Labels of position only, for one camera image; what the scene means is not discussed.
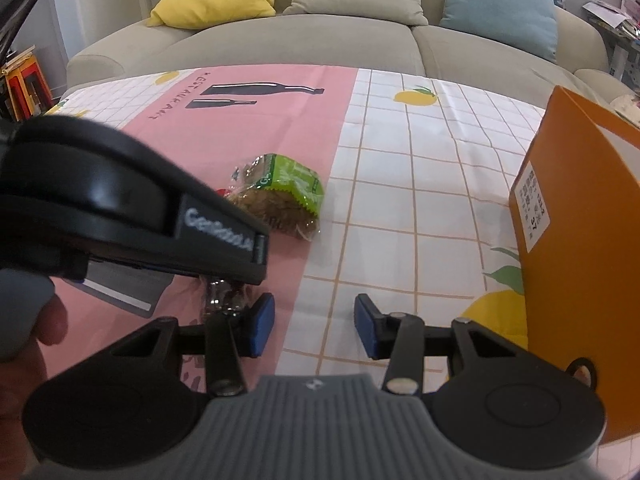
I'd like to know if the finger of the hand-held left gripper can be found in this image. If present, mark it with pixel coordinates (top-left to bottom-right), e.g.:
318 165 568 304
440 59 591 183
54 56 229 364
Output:
200 276 223 317

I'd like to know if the white door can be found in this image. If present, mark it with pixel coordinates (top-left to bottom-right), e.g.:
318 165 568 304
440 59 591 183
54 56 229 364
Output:
52 0 171 53

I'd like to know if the pile of magazines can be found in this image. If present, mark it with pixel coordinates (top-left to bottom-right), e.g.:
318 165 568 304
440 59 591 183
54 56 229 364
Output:
607 92 640 128

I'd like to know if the brown snack packet green label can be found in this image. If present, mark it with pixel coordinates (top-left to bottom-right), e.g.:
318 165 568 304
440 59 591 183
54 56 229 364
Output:
227 154 326 243

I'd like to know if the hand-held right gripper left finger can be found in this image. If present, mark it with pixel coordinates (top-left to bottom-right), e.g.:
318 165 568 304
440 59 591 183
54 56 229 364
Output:
105 291 277 398

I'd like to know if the light blue pillow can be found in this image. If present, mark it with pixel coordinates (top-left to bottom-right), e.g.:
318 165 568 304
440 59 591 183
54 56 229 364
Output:
439 0 558 63

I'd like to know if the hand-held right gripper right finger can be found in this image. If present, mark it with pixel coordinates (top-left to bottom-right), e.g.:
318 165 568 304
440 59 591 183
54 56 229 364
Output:
353 293 523 396

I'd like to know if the person's left hand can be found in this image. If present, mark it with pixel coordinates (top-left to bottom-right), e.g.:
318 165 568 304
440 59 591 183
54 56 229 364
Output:
0 292 70 461

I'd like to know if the pink and white printed tablecloth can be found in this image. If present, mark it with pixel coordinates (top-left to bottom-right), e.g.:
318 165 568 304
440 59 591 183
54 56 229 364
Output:
42 64 558 396

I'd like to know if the red stool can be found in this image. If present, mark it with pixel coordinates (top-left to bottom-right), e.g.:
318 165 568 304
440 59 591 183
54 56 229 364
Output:
4 52 53 122

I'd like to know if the orange paper bag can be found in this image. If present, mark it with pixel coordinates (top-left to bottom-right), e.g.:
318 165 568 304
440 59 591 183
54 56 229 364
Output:
509 85 640 446

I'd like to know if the cluttered shelf with books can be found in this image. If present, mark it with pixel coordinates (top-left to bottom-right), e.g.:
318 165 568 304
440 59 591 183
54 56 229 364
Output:
582 0 640 91

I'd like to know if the beige sofa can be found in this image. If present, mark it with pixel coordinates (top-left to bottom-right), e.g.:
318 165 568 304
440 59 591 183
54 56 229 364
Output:
65 0 640 111

